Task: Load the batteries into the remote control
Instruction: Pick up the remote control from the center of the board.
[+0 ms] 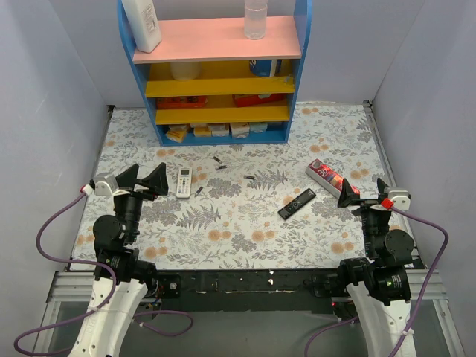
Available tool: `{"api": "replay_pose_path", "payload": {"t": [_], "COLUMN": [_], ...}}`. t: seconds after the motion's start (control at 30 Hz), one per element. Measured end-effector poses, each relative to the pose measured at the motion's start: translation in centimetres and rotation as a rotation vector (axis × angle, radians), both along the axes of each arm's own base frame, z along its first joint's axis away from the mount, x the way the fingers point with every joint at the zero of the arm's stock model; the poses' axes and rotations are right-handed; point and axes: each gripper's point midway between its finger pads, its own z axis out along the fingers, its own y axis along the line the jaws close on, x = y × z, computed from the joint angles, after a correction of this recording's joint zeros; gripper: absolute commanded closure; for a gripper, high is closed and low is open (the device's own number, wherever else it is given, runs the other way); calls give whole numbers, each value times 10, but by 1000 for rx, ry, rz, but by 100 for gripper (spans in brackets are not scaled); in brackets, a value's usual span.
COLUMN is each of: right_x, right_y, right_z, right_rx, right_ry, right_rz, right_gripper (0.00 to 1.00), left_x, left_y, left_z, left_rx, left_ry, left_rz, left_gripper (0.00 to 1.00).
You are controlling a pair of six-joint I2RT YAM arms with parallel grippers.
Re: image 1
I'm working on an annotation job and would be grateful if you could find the white air conditioner remote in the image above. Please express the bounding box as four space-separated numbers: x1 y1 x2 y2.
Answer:
176 167 192 199

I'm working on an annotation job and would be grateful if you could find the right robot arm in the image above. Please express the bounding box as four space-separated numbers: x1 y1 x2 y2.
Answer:
336 179 417 356

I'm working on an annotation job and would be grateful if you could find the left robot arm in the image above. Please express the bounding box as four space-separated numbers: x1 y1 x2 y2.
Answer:
69 163 169 356

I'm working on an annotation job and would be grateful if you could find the black TV remote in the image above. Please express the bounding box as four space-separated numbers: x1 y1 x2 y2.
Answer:
277 188 316 220

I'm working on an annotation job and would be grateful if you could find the red toothpaste box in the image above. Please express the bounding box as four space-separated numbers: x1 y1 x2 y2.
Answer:
306 159 344 200

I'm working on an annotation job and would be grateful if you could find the yellow red small box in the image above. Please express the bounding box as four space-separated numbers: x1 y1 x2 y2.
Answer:
166 124 190 143

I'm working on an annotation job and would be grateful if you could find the yellow white small box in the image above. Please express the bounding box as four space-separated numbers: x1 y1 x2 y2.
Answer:
193 126 212 138

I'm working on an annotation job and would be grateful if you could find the floral patterned table mat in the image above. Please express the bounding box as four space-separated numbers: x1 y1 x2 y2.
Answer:
69 102 416 271

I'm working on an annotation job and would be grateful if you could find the orange box left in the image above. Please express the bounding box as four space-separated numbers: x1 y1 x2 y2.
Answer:
156 96 208 109

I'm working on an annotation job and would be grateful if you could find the white orange small carton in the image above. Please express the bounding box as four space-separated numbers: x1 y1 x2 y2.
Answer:
230 123 250 139

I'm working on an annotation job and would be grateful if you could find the blue wooden shelf unit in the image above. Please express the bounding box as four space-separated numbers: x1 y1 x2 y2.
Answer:
117 1 313 147

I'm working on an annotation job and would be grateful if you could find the teal white small box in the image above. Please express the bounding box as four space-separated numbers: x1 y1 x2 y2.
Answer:
249 122 268 133

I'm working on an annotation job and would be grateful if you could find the white cylindrical container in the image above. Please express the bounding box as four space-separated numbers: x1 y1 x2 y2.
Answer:
170 62 202 81

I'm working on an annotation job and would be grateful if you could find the red orange box right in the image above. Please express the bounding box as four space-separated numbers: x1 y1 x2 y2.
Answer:
232 93 286 107

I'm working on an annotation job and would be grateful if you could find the blue white round container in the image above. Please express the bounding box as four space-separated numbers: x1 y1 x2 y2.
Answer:
249 59 282 78

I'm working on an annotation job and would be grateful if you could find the white plastic bottle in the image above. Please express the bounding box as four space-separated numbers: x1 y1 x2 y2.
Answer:
122 0 162 53

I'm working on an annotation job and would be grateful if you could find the clear plastic water bottle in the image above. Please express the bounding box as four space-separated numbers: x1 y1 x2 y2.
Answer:
244 0 268 39

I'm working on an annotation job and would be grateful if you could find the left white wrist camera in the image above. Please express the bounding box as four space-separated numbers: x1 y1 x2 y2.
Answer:
80 173 129 197

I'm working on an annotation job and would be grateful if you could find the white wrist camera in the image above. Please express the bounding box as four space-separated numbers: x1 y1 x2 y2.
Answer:
80 173 129 197
380 187 411 211

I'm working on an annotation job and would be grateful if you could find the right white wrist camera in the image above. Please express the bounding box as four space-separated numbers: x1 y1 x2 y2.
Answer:
380 187 411 211

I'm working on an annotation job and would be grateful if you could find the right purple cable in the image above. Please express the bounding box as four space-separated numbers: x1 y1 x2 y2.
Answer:
304 207 450 357

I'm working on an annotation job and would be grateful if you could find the purple cable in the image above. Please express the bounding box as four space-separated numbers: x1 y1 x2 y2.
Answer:
13 193 195 357
304 207 450 357

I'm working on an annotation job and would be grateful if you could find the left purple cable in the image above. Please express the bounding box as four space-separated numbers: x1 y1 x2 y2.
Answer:
13 193 195 357

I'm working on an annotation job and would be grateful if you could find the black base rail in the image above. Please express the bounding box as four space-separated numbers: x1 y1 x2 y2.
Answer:
156 268 356 320

